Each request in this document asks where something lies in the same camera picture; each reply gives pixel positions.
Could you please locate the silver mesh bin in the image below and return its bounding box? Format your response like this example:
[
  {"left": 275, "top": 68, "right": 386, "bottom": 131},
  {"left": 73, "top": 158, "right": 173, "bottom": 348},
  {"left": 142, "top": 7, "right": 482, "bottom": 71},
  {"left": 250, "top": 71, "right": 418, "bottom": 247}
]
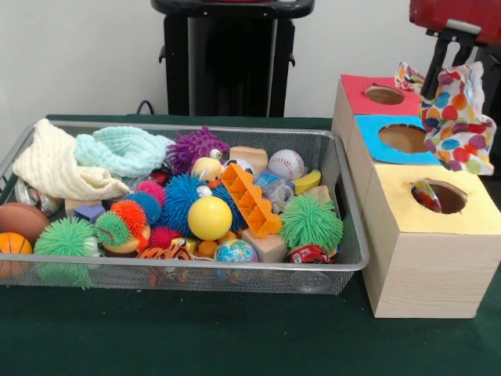
[{"left": 0, "top": 120, "right": 371, "bottom": 297}]

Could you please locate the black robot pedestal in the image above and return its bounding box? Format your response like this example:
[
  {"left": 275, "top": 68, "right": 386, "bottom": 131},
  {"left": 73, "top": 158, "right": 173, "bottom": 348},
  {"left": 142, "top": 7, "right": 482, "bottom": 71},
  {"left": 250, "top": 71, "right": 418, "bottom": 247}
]
[{"left": 150, "top": 0, "right": 316, "bottom": 118}]

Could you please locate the brown toy football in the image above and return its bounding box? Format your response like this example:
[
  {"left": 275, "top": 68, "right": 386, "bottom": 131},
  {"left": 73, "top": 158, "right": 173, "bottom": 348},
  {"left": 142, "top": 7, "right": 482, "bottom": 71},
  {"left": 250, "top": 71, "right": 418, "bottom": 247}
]
[{"left": 0, "top": 202, "right": 49, "bottom": 246}]

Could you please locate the green spiky ball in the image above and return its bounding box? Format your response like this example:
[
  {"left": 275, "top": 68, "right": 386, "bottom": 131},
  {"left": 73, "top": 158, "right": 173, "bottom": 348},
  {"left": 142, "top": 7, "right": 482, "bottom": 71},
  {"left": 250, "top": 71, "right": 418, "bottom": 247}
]
[
  {"left": 34, "top": 217, "right": 99, "bottom": 291},
  {"left": 279, "top": 194, "right": 344, "bottom": 254}
]

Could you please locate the cream knitted cloth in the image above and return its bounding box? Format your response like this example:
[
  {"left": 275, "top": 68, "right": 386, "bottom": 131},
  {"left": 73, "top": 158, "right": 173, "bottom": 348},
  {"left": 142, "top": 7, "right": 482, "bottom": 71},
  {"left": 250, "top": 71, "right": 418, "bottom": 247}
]
[{"left": 13, "top": 117, "right": 132, "bottom": 201}]

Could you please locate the dark green tablecloth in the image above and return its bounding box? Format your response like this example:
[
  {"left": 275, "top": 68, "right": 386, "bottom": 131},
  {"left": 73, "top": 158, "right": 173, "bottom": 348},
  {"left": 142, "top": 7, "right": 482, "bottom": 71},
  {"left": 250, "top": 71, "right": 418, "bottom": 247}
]
[{"left": 0, "top": 114, "right": 501, "bottom": 376}]

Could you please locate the small orange basketball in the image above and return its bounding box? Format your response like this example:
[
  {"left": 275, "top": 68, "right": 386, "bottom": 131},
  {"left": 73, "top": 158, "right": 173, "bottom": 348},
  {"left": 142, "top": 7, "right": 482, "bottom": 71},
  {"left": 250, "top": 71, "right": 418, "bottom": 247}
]
[{"left": 0, "top": 232, "right": 34, "bottom": 280}]

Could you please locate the orange plastic block tray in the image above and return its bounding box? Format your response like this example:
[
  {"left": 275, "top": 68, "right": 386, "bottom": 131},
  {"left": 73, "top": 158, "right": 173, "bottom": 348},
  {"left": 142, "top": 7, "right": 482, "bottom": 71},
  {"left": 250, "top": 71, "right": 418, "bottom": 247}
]
[{"left": 220, "top": 162, "right": 283, "bottom": 238}]

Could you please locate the mint knitted cloth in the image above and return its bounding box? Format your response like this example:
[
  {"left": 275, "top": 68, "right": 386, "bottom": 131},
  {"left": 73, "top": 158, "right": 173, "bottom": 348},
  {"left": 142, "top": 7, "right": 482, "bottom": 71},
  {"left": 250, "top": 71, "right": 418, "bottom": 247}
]
[{"left": 74, "top": 127, "right": 175, "bottom": 178}]

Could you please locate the yellow ball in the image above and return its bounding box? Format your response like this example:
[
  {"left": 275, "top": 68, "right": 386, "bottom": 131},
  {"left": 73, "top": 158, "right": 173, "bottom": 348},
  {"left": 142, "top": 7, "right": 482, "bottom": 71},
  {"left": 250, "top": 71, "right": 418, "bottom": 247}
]
[{"left": 187, "top": 195, "right": 234, "bottom": 242}]

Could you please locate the wooden three-hole box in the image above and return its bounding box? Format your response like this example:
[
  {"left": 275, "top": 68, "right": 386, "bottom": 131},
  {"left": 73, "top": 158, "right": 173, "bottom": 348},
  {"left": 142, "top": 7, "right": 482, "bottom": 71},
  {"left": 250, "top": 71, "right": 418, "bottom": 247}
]
[{"left": 331, "top": 74, "right": 501, "bottom": 319}]

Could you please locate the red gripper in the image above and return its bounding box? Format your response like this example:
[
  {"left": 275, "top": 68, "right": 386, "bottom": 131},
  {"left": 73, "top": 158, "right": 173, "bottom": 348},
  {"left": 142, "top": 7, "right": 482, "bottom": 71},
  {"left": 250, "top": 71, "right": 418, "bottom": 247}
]
[{"left": 409, "top": 0, "right": 501, "bottom": 99}]

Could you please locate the purple spiky toy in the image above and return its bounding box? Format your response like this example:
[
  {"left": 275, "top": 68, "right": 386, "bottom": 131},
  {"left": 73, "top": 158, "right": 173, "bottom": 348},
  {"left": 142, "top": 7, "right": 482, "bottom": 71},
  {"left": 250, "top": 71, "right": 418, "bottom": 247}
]
[{"left": 166, "top": 125, "right": 232, "bottom": 175}]

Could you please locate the globe print ball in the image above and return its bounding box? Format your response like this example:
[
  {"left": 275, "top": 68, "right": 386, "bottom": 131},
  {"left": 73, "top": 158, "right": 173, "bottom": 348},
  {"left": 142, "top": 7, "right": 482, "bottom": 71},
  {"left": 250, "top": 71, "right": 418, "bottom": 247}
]
[{"left": 214, "top": 238, "right": 259, "bottom": 264}]

